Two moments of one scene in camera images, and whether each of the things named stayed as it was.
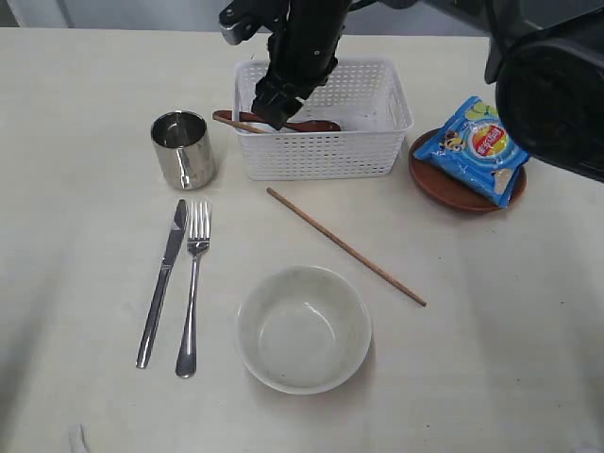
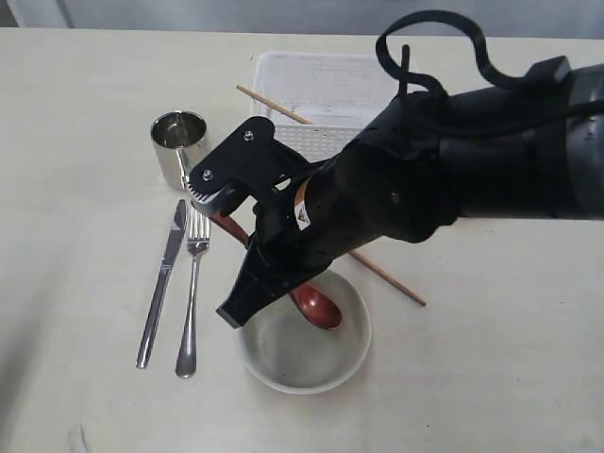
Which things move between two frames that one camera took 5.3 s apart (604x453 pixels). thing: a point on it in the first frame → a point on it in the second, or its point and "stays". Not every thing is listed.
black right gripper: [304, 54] → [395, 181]
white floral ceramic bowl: [303, 329] stays
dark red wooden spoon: [314, 125] → [316, 304]
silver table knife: [179, 224] stays
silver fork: [197, 241] stays
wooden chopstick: [243, 125] → [273, 104]
